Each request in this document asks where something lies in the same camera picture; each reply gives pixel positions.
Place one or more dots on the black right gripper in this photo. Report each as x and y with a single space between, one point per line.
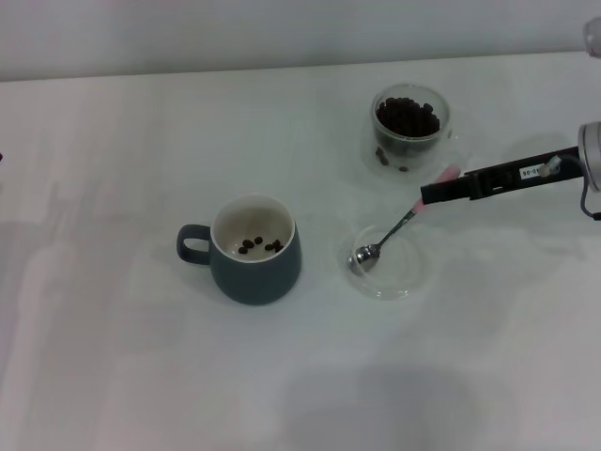
512 175

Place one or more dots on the few scooped coffee beans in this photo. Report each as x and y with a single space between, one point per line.
258 244

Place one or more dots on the dark teal ceramic mug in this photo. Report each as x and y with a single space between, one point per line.
258 282

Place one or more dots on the double-walled glass cup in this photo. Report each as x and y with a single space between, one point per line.
441 155

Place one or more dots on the coffee beans pile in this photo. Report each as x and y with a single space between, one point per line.
407 119

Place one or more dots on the clear glass saucer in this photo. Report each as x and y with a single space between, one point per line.
399 282

